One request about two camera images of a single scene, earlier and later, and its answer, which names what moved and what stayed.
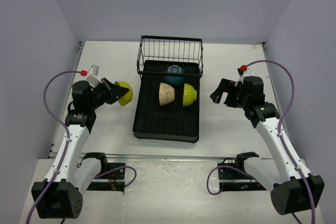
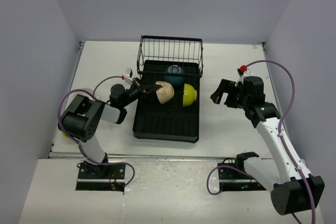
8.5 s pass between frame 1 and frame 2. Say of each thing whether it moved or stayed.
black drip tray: stayed
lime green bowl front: moved
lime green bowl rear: stayed
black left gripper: moved
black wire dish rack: stayed
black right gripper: stayed
